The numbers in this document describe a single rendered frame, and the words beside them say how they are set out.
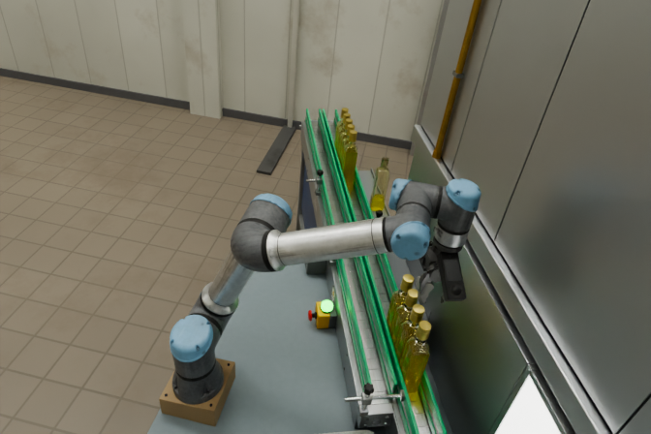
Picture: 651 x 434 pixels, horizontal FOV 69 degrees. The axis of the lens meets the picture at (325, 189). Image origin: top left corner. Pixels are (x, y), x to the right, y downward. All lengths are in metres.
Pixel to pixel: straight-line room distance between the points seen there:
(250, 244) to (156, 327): 1.78
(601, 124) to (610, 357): 0.41
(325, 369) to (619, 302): 1.03
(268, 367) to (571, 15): 1.33
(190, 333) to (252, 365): 0.36
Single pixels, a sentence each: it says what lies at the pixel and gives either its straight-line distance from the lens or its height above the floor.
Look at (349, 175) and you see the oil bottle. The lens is 2.25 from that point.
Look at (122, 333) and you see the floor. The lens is 2.84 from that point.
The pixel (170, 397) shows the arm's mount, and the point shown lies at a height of 0.83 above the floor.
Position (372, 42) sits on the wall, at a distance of 4.16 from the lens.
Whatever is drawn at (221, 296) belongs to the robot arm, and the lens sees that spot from 1.42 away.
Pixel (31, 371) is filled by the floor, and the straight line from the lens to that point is 2.84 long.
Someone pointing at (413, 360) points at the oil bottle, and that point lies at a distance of 1.42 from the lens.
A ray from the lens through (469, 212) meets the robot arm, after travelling 1.08.
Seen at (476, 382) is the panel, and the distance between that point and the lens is 1.41.
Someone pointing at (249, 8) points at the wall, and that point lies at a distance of 4.33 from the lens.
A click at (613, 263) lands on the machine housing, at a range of 0.97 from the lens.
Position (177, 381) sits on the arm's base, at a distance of 1.54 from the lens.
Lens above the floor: 2.17
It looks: 35 degrees down
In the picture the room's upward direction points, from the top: 7 degrees clockwise
